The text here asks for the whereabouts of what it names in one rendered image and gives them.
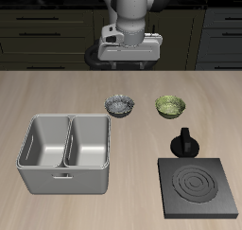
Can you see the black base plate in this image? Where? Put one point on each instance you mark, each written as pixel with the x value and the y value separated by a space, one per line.
pixel 92 55

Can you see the dark kitchen cupboards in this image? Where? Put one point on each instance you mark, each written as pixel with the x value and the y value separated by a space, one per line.
pixel 44 35

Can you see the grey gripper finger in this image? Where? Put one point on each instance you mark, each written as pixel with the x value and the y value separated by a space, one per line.
pixel 112 65
pixel 142 64

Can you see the black bowl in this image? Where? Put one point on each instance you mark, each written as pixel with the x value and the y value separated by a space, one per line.
pixel 119 105

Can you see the green bowl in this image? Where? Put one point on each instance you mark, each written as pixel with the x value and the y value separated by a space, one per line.
pixel 170 106

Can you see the dark grey stove plate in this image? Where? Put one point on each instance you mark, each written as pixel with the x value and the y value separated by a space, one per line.
pixel 197 187

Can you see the round black knob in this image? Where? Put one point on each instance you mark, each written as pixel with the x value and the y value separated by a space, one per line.
pixel 185 144

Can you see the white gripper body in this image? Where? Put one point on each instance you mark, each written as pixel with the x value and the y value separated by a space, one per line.
pixel 129 50

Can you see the white two-bin basket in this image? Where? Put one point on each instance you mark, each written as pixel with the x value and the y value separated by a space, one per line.
pixel 66 155

